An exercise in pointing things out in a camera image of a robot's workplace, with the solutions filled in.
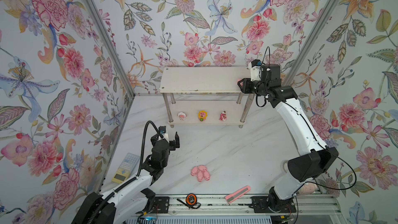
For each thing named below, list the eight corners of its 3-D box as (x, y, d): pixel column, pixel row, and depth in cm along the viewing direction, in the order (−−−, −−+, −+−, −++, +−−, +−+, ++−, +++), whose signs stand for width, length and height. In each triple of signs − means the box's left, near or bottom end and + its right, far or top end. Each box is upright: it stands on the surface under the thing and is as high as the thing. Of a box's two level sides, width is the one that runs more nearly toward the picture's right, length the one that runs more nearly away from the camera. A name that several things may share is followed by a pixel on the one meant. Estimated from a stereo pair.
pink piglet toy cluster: (192, 183, 83) (192, 182, 81) (190, 169, 87) (190, 167, 85) (210, 179, 84) (210, 178, 82) (206, 165, 89) (206, 163, 87)
